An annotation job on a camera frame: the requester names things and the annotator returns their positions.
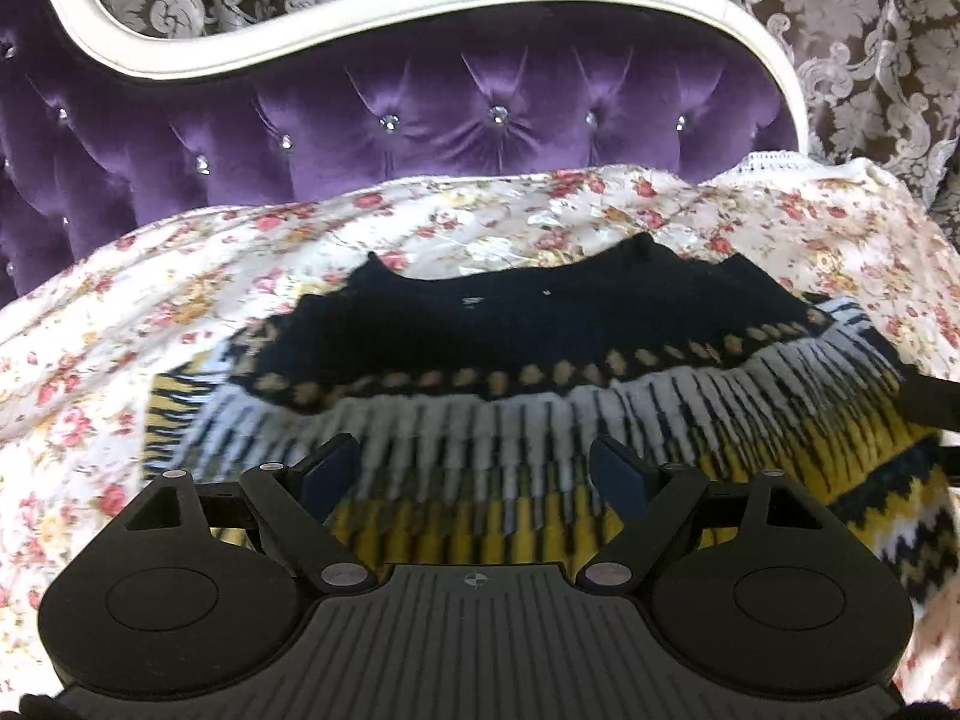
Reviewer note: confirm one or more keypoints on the brown damask curtain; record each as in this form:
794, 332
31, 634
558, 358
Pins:
862, 30

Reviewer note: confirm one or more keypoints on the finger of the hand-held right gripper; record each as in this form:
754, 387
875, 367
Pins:
934, 401

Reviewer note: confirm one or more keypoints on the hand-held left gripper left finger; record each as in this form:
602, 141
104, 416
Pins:
330, 465

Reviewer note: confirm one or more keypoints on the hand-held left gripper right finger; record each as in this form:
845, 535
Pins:
619, 472

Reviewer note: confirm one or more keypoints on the purple tufted sofa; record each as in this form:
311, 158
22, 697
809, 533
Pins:
375, 120

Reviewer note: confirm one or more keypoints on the yellow navy patterned knit sweater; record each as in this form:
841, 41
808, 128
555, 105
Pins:
600, 360

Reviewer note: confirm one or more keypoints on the floral print blanket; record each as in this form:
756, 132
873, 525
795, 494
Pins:
150, 292

